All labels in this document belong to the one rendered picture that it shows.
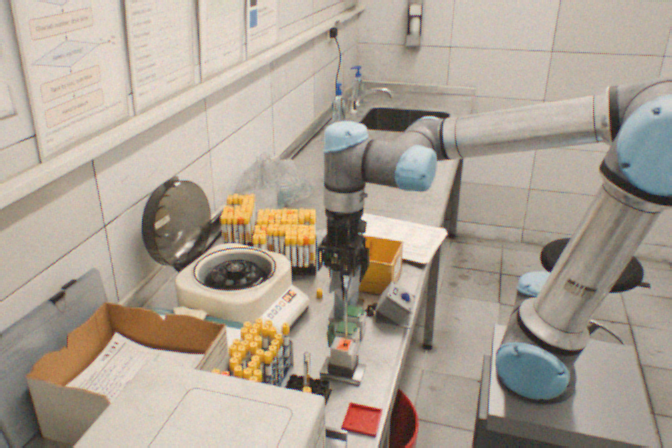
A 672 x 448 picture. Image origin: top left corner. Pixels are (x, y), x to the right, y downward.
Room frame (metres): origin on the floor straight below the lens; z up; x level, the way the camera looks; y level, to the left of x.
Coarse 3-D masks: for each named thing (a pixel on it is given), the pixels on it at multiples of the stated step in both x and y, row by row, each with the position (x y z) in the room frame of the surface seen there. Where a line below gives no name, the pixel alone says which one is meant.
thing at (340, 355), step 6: (336, 342) 1.01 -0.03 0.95; (342, 342) 1.01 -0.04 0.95; (348, 342) 1.01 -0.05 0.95; (330, 348) 0.99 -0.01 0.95; (336, 348) 0.99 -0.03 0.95; (342, 348) 0.99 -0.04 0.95; (348, 348) 0.99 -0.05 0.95; (354, 348) 1.00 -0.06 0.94; (330, 354) 0.99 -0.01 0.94; (336, 354) 0.99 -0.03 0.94; (342, 354) 0.99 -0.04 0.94; (348, 354) 0.98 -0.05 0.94; (354, 354) 1.00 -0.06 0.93; (330, 360) 0.99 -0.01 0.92; (336, 360) 0.99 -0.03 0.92; (342, 360) 0.99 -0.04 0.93; (348, 360) 0.98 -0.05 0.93; (342, 366) 0.99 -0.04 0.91; (348, 366) 0.98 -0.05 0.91
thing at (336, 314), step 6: (336, 294) 1.19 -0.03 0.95; (354, 294) 1.23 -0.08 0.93; (336, 300) 1.19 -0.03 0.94; (354, 300) 1.22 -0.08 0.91; (360, 300) 1.27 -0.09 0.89; (336, 306) 1.19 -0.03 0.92; (342, 306) 1.18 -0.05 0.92; (360, 306) 1.24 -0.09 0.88; (330, 312) 1.21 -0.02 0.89; (336, 312) 1.19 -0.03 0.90; (342, 312) 1.18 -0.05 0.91; (330, 318) 1.19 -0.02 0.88; (336, 318) 1.19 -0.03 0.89; (342, 318) 1.18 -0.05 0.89
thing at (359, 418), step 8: (352, 408) 0.90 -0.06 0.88; (360, 408) 0.90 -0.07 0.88; (368, 408) 0.90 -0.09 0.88; (376, 408) 0.90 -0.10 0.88; (352, 416) 0.88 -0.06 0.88; (360, 416) 0.88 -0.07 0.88; (368, 416) 0.88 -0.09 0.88; (376, 416) 0.88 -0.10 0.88; (344, 424) 0.86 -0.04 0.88; (352, 424) 0.86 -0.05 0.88; (360, 424) 0.86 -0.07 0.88; (368, 424) 0.86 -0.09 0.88; (376, 424) 0.86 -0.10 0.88; (360, 432) 0.84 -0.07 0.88; (368, 432) 0.83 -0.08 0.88; (376, 432) 0.84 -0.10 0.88
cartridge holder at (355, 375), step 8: (328, 360) 1.03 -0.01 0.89; (328, 368) 0.99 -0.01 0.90; (336, 368) 0.99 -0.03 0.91; (344, 368) 0.98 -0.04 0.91; (352, 368) 0.98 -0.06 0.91; (360, 368) 1.01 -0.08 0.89; (328, 376) 0.99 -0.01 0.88; (336, 376) 0.98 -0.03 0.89; (344, 376) 0.98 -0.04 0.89; (352, 376) 0.98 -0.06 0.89; (360, 376) 0.98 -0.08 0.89; (360, 384) 0.97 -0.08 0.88
